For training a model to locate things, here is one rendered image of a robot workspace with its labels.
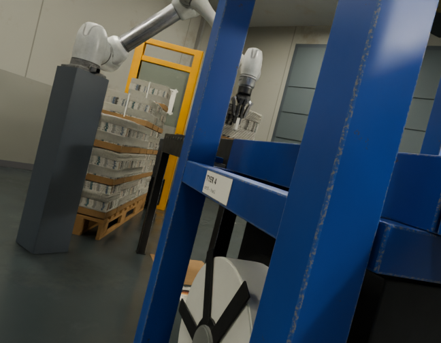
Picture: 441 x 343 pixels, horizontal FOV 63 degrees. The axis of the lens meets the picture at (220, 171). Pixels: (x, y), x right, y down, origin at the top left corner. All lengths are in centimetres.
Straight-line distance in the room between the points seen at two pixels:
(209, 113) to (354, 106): 60
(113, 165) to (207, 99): 159
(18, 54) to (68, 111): 297
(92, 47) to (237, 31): 124
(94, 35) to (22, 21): 290
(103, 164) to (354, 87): 220
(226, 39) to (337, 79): 59
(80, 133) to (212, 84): 124
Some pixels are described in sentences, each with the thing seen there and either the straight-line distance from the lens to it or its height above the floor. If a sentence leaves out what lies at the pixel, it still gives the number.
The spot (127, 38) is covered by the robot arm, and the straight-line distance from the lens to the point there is 231.
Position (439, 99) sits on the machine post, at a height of 113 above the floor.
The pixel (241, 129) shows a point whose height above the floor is 91.
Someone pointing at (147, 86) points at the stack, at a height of 124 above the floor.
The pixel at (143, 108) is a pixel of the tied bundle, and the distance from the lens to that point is 302.
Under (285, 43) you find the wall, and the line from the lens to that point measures 691.
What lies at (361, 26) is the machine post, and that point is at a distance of 45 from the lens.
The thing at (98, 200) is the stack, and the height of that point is 26.
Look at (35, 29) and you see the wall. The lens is 506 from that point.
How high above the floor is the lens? 72
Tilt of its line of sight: 2 degrees down
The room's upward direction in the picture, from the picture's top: 14 degrees clockwise
